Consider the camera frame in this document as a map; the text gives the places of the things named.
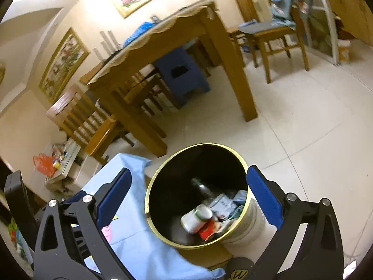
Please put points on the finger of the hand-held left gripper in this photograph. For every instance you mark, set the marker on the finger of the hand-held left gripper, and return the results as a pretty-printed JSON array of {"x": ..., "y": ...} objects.
[{"x": 74, "y": 197}]

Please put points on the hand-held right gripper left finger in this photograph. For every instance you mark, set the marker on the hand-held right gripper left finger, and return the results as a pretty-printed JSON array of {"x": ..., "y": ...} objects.
[{"x": 113, "y": 198}]

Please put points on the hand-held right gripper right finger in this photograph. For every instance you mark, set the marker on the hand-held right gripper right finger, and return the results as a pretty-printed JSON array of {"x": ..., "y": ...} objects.
[{"x": 265, "y": 198}]

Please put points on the white plastic packet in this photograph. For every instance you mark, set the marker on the white plastic packet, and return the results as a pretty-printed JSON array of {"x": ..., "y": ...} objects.
[{"x": 227, "y": 204}]

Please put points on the clear glass bottle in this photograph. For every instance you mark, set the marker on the clear glass bottle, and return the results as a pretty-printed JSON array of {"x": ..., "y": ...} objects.
[{"x": 204, "y": 191}]

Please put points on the black gold-rimmed waste bin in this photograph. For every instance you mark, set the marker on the black gold-rimmed waste bin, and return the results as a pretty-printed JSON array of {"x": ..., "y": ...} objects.
[{"x": 174, "y": 186}]

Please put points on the red snack packet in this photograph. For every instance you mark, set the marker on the red snack packet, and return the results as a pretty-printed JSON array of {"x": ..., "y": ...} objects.
[{"x": 208, "y": 229}]

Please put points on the white drink can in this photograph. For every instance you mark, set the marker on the white drink can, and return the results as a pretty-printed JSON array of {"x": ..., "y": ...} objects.
[{"x": 195, "y": 218}]

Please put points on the pink paper scrap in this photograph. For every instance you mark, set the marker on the pink paper scrap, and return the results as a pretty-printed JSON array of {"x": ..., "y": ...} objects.
[{"x": 108, "y": 234}]

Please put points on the cluttered glass side table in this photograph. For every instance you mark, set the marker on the cluttered glass side table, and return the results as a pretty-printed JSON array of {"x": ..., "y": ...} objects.
[{"x": 70, "y": 160}]

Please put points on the red plastic bag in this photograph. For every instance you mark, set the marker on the red plastic bag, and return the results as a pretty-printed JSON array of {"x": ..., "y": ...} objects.
[{"x": 43, "y": 164}]

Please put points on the light blue cloth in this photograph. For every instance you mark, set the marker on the light blue cloth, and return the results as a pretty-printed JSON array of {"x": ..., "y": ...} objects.
[{"x": 140, "y": 239}]

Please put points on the wooden slat-back chair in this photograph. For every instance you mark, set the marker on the wooden slat-back chair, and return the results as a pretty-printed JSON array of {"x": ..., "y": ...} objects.
[{"x": 99, "y": 134}]

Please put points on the black round object with logo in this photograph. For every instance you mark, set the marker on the black round object with logo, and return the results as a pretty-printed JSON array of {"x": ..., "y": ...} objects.
[{"x": 240, "y": 269}]

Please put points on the blue plastic stool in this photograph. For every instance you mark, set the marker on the blue plastic stool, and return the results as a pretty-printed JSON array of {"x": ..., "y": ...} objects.
[{"x": 189, "y": 89}]

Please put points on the gold-framed landscape painting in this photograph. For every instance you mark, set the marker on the gold-framed landscape painting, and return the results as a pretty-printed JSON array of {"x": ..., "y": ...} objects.
[{"x": 62, "y": 64}]

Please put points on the clear plastic panels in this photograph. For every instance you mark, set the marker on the clear plastic panels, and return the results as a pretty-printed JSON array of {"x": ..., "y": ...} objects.
[{"x": 107, "y": 45}]

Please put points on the wooden chair with cushion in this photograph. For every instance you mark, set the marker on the wooden chair with cushion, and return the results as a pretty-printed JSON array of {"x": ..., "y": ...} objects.
[{"x": 276, "y": 39}]

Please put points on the white plastic bucket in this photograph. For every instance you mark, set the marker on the white plastic bucket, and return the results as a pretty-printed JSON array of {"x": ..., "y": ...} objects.
[{"x": 343, "y": 51}]

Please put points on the blue plastic bag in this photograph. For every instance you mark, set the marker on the blue plastic bag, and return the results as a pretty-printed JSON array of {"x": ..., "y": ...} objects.
[{"x": 140, "y": 32}]

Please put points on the grey seat cushion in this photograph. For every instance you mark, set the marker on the grey seat cushion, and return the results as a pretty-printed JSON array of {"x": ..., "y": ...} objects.
[{"x": 259, "y": 26}]

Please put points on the beige lace tablecloth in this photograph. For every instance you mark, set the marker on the beige lace tablecloth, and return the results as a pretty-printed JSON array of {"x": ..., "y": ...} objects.
[{"x": 157, "y": 30}]

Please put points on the wooden dining table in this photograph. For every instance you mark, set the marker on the wooden dining table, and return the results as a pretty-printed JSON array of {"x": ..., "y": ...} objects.
[{"x": 186, "y": 32}]

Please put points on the white-framed glass door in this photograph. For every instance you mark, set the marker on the white-framed glass door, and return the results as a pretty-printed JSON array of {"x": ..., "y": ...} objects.
[{"x": 329, "y": 20}]

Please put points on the pile of blue clothes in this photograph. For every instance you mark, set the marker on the pile of blue clothes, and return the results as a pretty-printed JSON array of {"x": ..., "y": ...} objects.
[{"x": 282, "y": 5}]

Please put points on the wooden kitchen cabinet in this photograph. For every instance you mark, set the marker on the wooden kitchen cabinet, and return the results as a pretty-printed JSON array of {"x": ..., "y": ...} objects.
[{"x": 349, "y": 17}]

